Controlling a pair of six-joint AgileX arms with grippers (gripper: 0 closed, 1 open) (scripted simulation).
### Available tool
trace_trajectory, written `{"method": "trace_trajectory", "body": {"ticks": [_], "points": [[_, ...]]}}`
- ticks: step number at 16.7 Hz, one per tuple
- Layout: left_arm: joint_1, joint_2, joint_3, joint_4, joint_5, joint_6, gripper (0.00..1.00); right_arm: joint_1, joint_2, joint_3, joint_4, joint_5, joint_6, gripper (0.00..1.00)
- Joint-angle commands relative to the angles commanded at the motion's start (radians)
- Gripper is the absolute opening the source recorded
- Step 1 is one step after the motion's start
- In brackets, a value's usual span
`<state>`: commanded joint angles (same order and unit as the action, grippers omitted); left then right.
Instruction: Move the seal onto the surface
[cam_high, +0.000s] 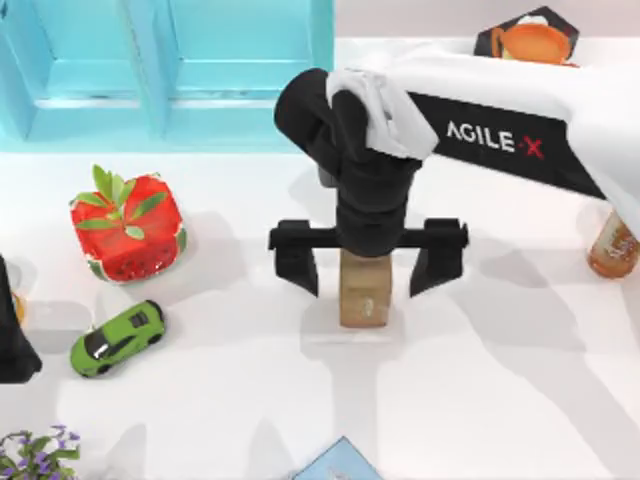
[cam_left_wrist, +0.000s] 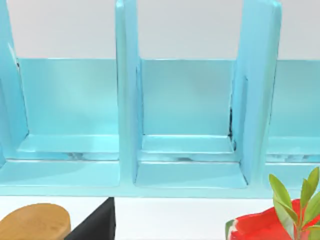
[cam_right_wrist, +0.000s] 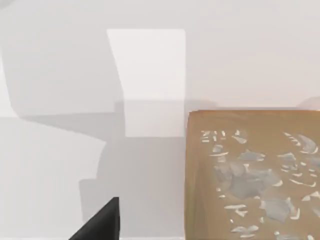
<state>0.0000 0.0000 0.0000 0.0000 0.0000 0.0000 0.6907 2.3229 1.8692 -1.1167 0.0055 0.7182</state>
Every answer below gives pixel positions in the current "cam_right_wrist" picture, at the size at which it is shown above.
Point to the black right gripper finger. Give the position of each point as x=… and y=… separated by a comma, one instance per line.
x=105, y=222

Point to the brown book with grey print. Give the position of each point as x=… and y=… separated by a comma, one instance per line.
x=250, y=175

